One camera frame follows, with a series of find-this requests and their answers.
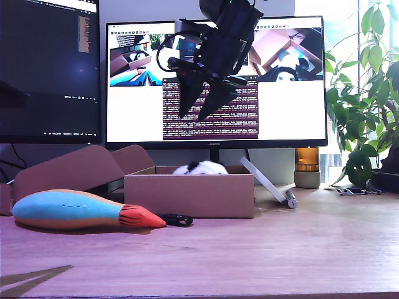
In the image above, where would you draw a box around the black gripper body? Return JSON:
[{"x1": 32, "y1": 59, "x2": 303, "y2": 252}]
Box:
[{"x1": 167, "y1": 22, "x2": 256, "y2": 87}]

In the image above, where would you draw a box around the black and white panda plush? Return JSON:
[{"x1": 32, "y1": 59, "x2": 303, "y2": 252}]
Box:
[{"x1": 172, "y1": 159, "x2": 229, "y2": 176}]

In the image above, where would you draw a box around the open brown cardboard box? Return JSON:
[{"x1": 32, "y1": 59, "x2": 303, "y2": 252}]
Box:
[{"x1": 0, "y1": 145, "x2": 255, "y2": 219}]

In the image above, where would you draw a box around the monitor with dark screen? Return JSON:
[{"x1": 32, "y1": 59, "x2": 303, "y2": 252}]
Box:
[{"x1": 0, "y1": 0, "x2": 103, "y2": 146}]

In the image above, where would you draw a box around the monitor with white screen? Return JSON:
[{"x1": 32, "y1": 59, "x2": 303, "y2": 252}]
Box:
[{"x1": 105, "y1": 16, "x2": 328, "y2": 166}]

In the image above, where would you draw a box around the white slim keyboard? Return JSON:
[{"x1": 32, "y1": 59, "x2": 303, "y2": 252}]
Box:
[{"x1": 238, "y1": 156, "x2": 299, "y2": 209}]

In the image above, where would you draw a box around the amber glass lamp grey base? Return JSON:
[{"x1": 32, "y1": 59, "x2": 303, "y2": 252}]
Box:
[{"x1": 294, "y1": 148, "x2": 322, "y2": 189}]

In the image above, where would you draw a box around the black car key fob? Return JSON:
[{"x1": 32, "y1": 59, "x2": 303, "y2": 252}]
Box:
[{"x1": 157, "y1": 213, "x2": 193, "y2": 228}]

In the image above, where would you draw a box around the blue and orange fish plush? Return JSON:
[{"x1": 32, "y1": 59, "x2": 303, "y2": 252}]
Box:
[{"x1": 11, "y1": 189, "x2": 167, "y2": 230}]

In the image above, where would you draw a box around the green leafy potted plant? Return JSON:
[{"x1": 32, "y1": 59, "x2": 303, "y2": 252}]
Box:
[{"x1": 324, "y1": 0, "x2": 399, "y2": 188}]

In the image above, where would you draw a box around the black plant tray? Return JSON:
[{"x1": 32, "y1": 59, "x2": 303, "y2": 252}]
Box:
[{"x1": 370, "y1": 168, "x2": 399, "y2": 194}]

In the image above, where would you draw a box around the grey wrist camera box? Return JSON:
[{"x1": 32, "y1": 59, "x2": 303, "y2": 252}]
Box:
[{"x1": 174, "y1": 19, "x2": 208, "y2": 36}]

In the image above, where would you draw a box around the black looped gripper cable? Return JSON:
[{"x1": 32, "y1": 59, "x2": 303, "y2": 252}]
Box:
[{"x1": 155, "y1": 32, "x2": 203, "y2": 73}]

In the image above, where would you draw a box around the black monitor cable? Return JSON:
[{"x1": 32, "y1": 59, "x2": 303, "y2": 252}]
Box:
[{"x1": 11, "y1": 144, "x2": 28, "y2": 171}]

